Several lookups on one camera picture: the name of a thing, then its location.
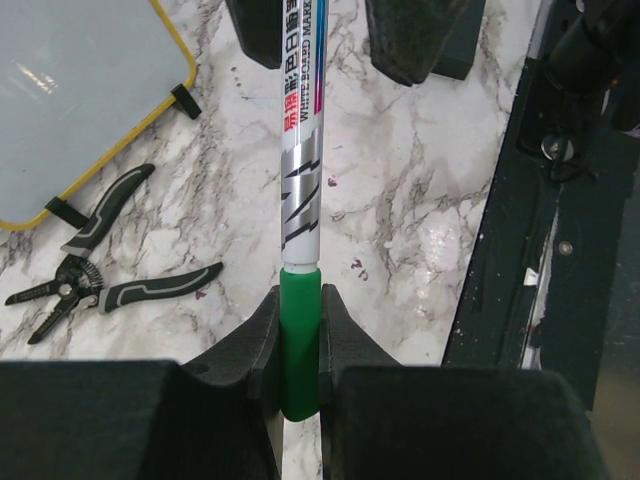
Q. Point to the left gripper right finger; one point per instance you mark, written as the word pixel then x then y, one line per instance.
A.
pixel 383 420

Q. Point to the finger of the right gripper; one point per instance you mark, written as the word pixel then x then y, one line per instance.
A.
pixel 408 37
pixel 258 26

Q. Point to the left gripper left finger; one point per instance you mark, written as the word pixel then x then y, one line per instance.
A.
pixel 215 417

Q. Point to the white whiteboard marker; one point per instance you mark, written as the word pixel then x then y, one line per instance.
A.
pixel 304 37

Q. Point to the green marker cap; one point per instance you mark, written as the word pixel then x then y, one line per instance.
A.
pixel 300 317

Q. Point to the yellow framed whiteboard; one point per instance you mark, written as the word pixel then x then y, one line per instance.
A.
pixel 79 81

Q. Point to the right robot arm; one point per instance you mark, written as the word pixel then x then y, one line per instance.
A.
pixel 595 49

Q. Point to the right black pad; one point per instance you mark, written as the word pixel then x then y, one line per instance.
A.
pixel 490 36

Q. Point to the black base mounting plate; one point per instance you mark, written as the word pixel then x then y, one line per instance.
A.
pixel 542 269

